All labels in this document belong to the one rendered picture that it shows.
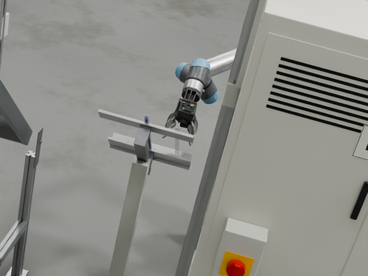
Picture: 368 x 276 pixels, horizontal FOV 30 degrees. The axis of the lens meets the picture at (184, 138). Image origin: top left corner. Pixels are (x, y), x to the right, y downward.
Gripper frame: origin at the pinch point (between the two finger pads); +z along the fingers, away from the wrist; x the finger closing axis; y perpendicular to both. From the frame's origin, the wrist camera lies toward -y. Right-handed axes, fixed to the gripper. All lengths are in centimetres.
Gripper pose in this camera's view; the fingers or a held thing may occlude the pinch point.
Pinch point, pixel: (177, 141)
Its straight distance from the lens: 251.8
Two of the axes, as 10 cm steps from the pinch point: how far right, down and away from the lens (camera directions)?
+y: 0.9, -4.8, -8.7
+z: -2.6, 8.3, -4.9
